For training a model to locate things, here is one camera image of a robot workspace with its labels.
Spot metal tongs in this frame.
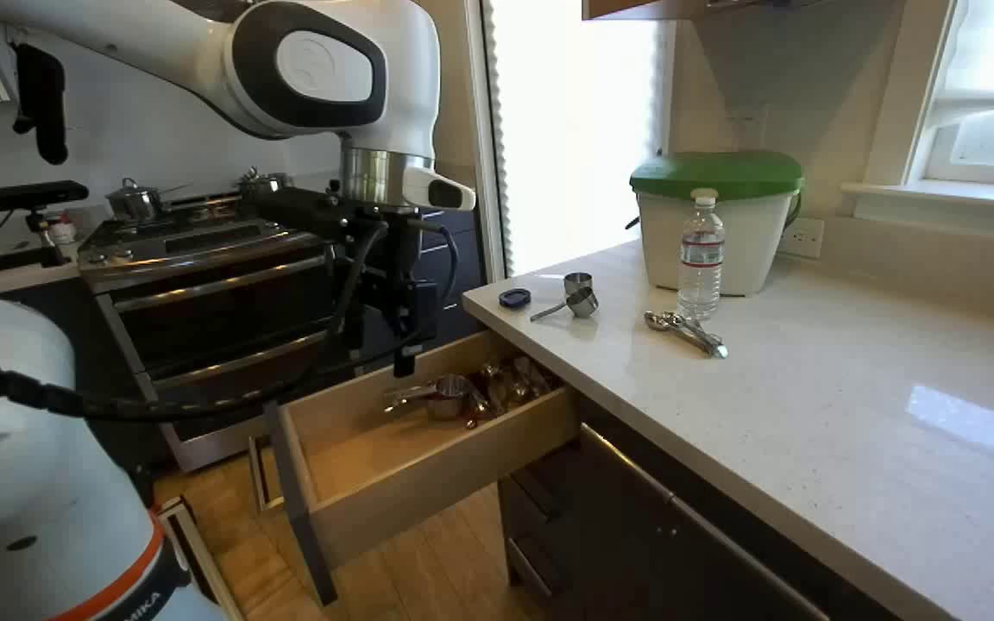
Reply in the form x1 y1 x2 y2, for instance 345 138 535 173
641 307 733 361

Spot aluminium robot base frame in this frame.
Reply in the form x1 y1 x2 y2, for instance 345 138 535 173
156 494 244 621

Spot metal kettle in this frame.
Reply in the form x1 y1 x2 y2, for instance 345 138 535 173
105 175 166 225

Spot bright window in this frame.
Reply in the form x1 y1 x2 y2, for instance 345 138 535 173
922 0 994 194

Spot white electric kettle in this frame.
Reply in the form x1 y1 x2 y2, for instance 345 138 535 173
627 147 807 300

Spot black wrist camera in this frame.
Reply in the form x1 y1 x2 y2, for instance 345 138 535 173
249 185 380 240

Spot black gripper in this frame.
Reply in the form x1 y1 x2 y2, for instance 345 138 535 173
368 206 459 379

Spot clear plastic water bottle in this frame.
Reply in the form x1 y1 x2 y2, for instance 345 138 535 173
678 185 727 325

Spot dark kitchen cabinet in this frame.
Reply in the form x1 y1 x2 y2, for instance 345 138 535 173
495 394 906 621

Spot metal scoop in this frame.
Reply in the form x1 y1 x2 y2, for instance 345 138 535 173
380 379 480 428

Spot black oven mitt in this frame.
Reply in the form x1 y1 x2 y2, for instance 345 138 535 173
6 42 74 169

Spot pile of kitchen utensils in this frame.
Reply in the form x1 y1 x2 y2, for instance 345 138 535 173
465 355 559 420

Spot wooden drawer with dark front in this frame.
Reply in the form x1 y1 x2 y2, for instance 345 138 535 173
261 329 584 607

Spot white wall outlet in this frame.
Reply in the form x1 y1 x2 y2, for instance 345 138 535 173
780 213 830 261

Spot stainless steel oven range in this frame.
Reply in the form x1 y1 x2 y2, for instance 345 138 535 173
76 185 367 477

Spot black bar camera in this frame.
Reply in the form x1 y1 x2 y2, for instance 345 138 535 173
0 175 95 216

